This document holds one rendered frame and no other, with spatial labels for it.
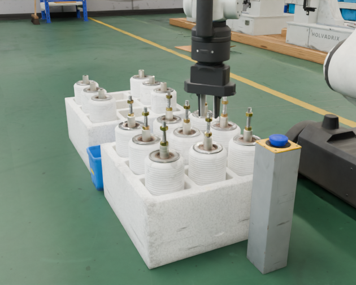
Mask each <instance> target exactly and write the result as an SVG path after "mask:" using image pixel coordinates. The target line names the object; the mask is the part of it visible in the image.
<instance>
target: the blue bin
mask: <svg viewBox="0 0 356 285"><path fill-rule="evenodd" d="M86 152H87V154H88V157H89V164H90V173H91V177H92V182H93V184H94V186H95V187H96V189H97V190H98V191H104V187H103V173H102V159H101V145H95V146H89V147H87V149H86Z"/></svg>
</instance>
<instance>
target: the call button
mask: <svg viewBox="0 0 356 285"><path fill-rule="evenodd" d="M269 141H270V142H271V144H272V145H275V146H284V145H285V144H286V143H287V142H288V137H286V136H285V135H281V134H273V135H271V136H269Z"/></svg>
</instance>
